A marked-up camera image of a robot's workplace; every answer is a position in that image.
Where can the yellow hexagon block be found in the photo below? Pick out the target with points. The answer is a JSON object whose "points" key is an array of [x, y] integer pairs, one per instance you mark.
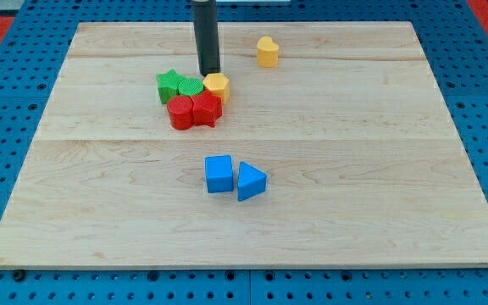
{"points": [[219, 85]]}

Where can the blue triangle block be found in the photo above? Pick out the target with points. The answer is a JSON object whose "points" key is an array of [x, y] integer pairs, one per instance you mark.
{"points": [[251, 181]]}

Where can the green cylinder block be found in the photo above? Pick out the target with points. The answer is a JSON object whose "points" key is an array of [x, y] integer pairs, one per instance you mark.
{"points": [[190, 87]]}

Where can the red cylinder block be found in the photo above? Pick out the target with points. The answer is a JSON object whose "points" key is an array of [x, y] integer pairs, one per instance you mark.
{"points": [[180, 109]]}

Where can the red star block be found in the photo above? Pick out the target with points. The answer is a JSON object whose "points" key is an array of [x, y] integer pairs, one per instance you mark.
{"points": [[207, 108]]}

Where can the yellow heart block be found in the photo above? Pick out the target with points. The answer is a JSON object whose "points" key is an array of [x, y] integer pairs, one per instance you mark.
{"points": [[267, 52]]}

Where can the green star block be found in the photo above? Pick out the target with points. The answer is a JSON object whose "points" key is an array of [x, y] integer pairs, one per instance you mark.
{"points": [[168, 85]]}

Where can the blue cube block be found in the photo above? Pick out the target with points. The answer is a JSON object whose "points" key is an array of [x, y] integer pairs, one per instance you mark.
{"points": [[219, 173]]}

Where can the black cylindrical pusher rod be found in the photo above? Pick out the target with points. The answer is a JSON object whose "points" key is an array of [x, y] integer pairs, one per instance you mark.
{"points": [[205, 22]]}

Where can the light wooden board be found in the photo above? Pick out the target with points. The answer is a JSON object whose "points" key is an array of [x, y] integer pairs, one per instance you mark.
{"points": [[365, 166]]}

